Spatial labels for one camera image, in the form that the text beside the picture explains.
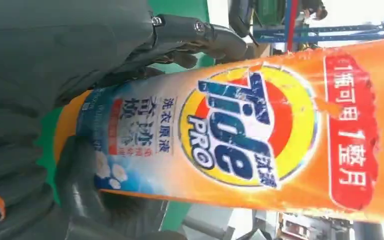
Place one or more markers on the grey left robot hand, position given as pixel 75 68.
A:
pixel 62 43

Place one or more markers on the orange detergent bottle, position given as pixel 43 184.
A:
pixel 244 132

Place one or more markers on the ribbed grey left robot arm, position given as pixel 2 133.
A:
pixel 6 155

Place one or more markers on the green crate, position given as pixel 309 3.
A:
pixel 270 10

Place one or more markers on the person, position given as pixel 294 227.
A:
pixel 316 10

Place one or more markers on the red metal post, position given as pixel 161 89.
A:
pixel 292 23

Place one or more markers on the blue metal shelf frame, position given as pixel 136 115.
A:
pixel 327 31

